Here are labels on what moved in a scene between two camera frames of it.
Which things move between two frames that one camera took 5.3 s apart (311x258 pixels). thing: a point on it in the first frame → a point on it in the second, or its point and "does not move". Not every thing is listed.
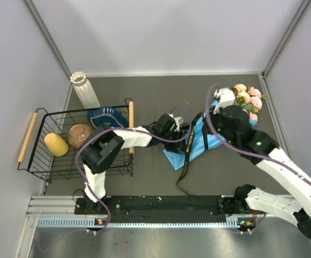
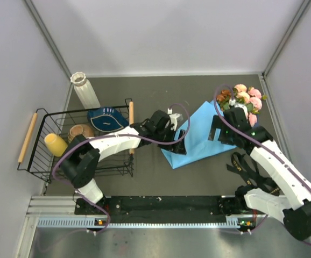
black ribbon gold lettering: [196, 119] → [244, 164]
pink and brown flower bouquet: [250, 99] does not move
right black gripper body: [217, 120] does not move
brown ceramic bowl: [78, 134] does not move
